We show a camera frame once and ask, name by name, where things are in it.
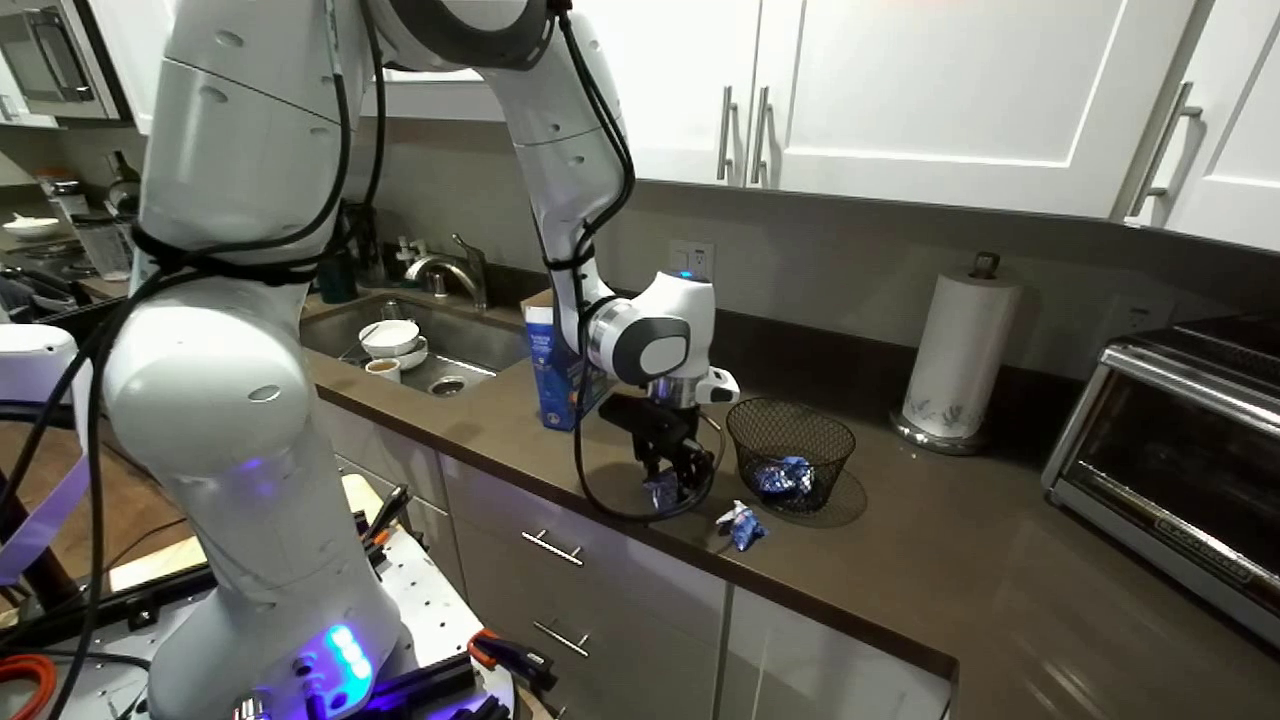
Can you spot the white wall socket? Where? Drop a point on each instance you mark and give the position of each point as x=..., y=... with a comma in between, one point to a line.
x=692, y=258
x=1140, y=318

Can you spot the dark bottle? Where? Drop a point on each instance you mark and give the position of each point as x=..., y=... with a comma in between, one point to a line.
x=122, y=185

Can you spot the white base cabinet door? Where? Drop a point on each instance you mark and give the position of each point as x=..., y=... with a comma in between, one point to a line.
x=820, y=660

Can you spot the stack of white bowls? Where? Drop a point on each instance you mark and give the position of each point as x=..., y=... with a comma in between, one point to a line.
x=392, y=340

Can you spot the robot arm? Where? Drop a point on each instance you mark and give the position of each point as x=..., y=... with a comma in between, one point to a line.
x=230, y=400

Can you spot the paper towel roll on holder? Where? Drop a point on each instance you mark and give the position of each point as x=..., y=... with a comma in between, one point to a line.
x=960, y=350

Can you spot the microwave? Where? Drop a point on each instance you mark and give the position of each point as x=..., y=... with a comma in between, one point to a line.
x=50, y=60

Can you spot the steel sink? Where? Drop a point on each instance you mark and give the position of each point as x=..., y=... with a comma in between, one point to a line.
x=460, y=340

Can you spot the white drawer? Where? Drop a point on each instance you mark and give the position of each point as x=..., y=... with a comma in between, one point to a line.
x=620, y=570
x=520, y=620

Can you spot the blue carton box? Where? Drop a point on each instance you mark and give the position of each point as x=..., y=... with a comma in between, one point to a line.
x=553, y=385

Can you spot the green soap bottle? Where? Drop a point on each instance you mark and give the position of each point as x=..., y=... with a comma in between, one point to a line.
x=337, y=275

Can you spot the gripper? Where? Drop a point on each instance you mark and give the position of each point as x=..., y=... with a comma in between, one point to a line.
x=662, y=428

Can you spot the small blue packet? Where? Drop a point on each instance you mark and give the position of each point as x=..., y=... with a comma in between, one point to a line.
x=785, y=477
x=660, y=492
x=742, y=527

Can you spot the steel tap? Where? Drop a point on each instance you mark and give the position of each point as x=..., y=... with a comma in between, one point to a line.
x=450, y=268

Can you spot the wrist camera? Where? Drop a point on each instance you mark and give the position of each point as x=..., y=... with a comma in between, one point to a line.
x=625, y=410

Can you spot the toaster oven door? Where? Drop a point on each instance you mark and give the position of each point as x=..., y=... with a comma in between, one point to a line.
x=1170, y=480

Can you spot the white cup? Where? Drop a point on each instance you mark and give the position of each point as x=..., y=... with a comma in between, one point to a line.
x=383, y=369

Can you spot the clear jar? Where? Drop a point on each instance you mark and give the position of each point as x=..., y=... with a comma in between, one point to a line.
x=102, y=245

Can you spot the white bowl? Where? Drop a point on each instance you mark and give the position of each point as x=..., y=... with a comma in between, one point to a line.
x=30, y=226

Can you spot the silver toaster oven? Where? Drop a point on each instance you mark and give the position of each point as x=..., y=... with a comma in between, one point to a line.
x=1170, y=470

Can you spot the white wall cabinet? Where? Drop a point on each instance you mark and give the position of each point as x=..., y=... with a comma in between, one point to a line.
x=950, y=90

